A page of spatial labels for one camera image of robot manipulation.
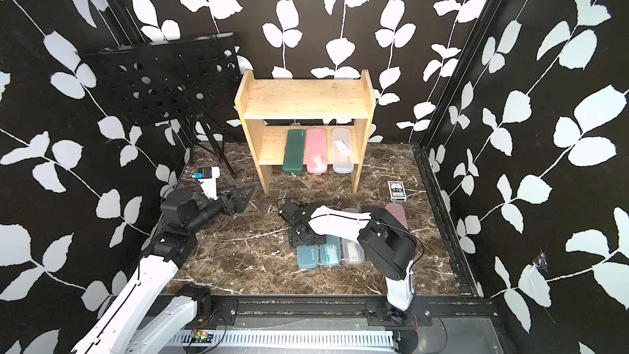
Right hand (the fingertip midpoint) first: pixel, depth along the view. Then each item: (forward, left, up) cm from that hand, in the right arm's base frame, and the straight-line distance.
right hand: (300, 239), depth 88 cm
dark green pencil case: (+23, +2, +22) cm, 32 cm away
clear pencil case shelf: (+25, -15, +20) cm, 36 cm away
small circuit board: (-29, +28, -1) cm, 41 cm away
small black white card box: (+22, -39, -1) cm, 45 cm away
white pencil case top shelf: (-4, -19, -1) cm, 19 cm away
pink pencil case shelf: (+27, -6, +19) cm, 33 cm away
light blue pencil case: (-5, -11, 0) cm, 12 cm away
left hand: (+6, +15, +25) cm, 30 cm away
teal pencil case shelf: (-7, -3, 0) cm, 7 cm away
